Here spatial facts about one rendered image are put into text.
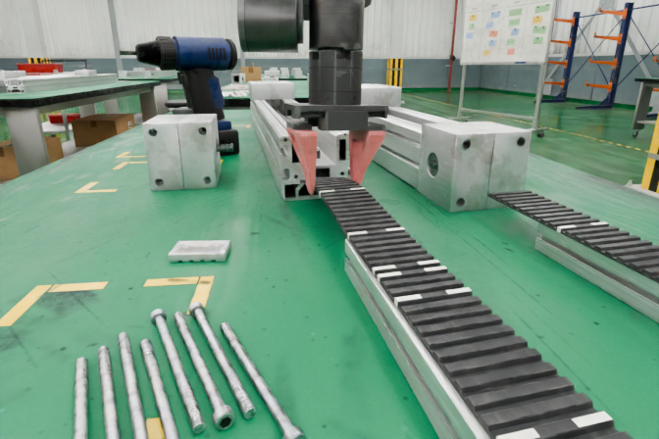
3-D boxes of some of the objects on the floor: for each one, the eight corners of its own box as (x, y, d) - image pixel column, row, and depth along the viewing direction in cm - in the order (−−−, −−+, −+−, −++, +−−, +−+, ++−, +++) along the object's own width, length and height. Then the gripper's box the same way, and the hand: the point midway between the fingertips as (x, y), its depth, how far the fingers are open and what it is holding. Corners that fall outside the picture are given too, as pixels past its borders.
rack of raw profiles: (532, 102, 1069) (545, 11, 1003) (564, 102, 1079) (579, 12, 1013) (636, 118, 756) (666, -13, 690) (680, 117, 766) (713, -12, 700)
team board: (444, 125, 664) (455, -6, 605) (467, 123, 685) (481, -4, 627) (524, 140, 535) (547, -25, 477) (548, 137, 557) (574, -22, 498)
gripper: (294, 45, 38) (295, 203, 42) (393, 50, 41) (385, 197, 45) (282, 51, 45) (283, 187, 49) (369, 54, 48) (364, 183, 51)
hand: (332, 185), depth 47 cm, fingers closed on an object, 5 cm apart
